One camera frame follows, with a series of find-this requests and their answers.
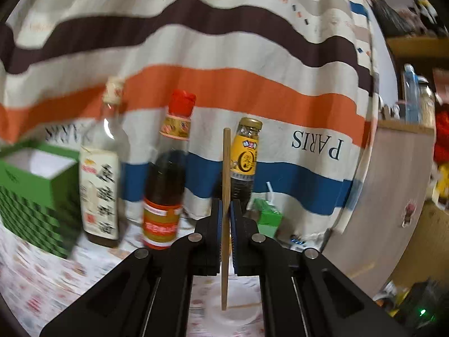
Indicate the cartoon sticker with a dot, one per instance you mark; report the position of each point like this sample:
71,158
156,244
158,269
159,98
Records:
409,212

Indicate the dark bottle yellow label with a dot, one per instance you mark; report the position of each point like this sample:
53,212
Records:
244,158

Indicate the green checkered box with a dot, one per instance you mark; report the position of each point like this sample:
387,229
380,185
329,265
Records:
31,203

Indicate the clear plastic water bottle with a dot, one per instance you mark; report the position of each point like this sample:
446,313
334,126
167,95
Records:
411,94

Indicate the black device green light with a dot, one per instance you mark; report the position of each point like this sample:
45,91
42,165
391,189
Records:
414,305

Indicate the small green carton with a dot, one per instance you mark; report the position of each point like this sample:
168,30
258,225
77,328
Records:
268,217

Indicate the red cloth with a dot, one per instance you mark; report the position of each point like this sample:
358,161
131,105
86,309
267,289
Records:
442,137

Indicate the wooden shelf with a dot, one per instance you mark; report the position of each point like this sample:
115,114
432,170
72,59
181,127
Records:
417,47

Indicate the clear bottle white label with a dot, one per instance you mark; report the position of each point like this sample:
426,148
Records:
100,189

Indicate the striped printed cloth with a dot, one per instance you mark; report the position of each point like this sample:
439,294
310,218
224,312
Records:
210,59

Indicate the glass jar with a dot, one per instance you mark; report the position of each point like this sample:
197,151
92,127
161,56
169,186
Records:
427,105

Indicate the dark sauce bottle red cap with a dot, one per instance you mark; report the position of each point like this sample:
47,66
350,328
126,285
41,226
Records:
165,182

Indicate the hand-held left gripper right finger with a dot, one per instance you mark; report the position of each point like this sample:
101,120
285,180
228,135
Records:
235,238

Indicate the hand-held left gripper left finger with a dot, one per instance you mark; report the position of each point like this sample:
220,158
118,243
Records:
216,238

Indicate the pink bear print tablecloth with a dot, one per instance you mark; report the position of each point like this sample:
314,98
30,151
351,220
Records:
52,288

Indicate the wooden chopstick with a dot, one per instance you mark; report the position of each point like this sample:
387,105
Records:
226,165

